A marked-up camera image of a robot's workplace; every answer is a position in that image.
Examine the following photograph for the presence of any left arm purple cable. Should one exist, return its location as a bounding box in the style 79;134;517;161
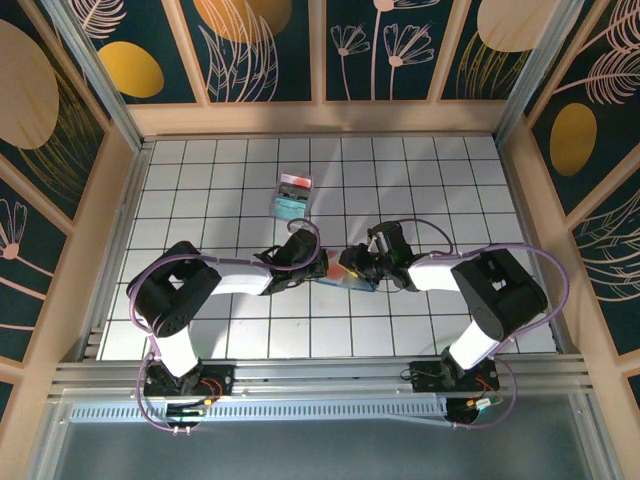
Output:
127;217;327;435

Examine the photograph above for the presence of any small circuit board with wires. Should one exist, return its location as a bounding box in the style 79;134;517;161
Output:
166;395;222;424
447;394;505;427

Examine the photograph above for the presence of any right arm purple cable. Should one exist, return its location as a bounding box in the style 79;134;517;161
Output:
384;217;572;432

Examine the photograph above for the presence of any aluminium corner post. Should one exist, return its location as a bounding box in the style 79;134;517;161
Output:
492;0;586;146
42;0;154;151

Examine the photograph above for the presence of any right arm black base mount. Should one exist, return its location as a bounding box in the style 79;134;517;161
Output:
399;359;501;394

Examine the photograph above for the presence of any teal plastic card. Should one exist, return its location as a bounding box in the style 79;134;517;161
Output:
272;195;307;221

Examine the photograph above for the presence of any perforated metal cable tray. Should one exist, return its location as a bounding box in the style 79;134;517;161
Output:
69;402;451;426

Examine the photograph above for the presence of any aluminium frame rail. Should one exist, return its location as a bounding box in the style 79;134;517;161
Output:
48;353;595;401

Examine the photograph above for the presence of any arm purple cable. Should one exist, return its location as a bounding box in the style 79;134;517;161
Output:
384;217;572;432
127;217;327;435

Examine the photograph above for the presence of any clear packaged item box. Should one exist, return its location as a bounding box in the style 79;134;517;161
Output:
268;168;317;223

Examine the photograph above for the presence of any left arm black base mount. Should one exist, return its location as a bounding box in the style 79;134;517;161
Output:
143;363;236;399

